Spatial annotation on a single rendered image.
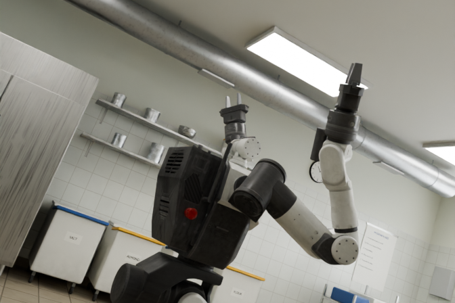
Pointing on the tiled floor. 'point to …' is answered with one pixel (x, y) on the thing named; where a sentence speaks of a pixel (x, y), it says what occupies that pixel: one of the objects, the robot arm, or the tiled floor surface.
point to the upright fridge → (33, 132)
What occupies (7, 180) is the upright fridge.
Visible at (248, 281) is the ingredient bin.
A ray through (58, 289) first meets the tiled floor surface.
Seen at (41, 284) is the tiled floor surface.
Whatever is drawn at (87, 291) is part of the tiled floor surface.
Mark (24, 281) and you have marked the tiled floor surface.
